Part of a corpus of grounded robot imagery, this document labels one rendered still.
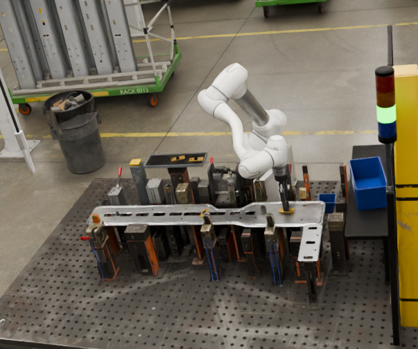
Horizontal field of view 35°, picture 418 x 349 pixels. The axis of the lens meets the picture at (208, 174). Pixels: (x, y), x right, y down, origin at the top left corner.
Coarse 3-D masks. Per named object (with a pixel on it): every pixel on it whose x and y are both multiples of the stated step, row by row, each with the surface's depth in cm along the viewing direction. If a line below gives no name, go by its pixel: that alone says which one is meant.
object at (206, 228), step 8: (208, 224) 357; (200, 232) 355; (208, 232) 353; (208, 240) 356; (208, 248) 360; (216, 248) 366; (208, 256) 362; (216, 256) 366; (208, 264) 367; (216, 264) 366; (216, 272) 367; (216, 280) 370
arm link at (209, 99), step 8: (208, 88) 375; (216, 88) 370; (200, 96) 375; (208, 96) 372; (216, 96) 369; (224, 96) 370; (200, 104) 375; (208, 104) 370; (216, 104) 368; (208, 112) 372
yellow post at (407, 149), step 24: (408, 72) 252; (408, 96) 255; (408, 120) 260; (408, 144) 266; (408, 168) 271; (408, 192) 277; (408, 216) 284; (408, 240) 290; (408, 264) 297; (408, 288) 304; (408, 312) 312
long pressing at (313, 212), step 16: (96, 208) 400; (112, 208) 396; (128, 208) 393; (144, 208) 390; (160, 208) 387; (176, 208) 384; (192, 208) 381; (224, 208) 375; (240, 208) 372; (256, 208) 370; (272, 208) 367; (304, 208) 362; (320, 208) 359; (112, 224) 383; (160, 224) 374; (176, 224) 372; (192, 224) 369; (224, 224) 364; (240, 224) 361; (256, 224) 358; (288, 224) 353; (304, 224) 350; (320, 224) 348
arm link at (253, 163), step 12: (216, 108) 367; (228, 108) 366; (228, 120) 362; (240, 120) 360; (240, 132) 352; (240, 144) 345; (240, 156) 340; (252, 156) 333; (264, 156) 333; (240, 168) 332; (252, 168) 330; (264, 168) 333
